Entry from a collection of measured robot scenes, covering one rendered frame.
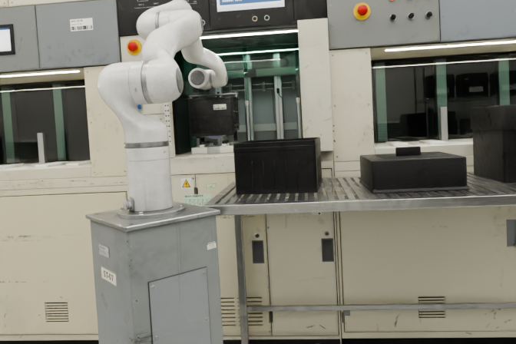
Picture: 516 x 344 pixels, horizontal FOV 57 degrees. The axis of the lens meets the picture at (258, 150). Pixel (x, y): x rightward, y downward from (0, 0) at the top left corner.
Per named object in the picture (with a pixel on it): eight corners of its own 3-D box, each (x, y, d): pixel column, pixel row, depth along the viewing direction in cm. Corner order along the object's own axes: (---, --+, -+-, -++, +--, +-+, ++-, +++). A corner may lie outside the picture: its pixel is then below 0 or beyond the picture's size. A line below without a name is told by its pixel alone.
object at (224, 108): (186, 145, 223) (182, 77, 222) (196, 143, 243) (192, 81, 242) (238, 143, 221) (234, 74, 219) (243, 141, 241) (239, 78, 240)
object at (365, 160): (372, 193, 146) (370, 151, 146) (358, 182, 176) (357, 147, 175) (471, 189, 144) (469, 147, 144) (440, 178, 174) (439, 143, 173)
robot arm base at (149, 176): (134, 222, 121) (130, 149, 120) (106, 213, 136) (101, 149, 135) (198, 210, 133) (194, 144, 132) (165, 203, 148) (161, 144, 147)
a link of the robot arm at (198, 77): (214, 70, 212) (194, 71, 213) (208, 67, 199) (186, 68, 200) (216, 88, 212) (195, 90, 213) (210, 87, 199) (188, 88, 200)
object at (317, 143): (251, 183, 187) (249, 140, 186) (322, 182, 182) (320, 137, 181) (234, 194, 160) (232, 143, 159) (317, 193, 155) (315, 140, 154)
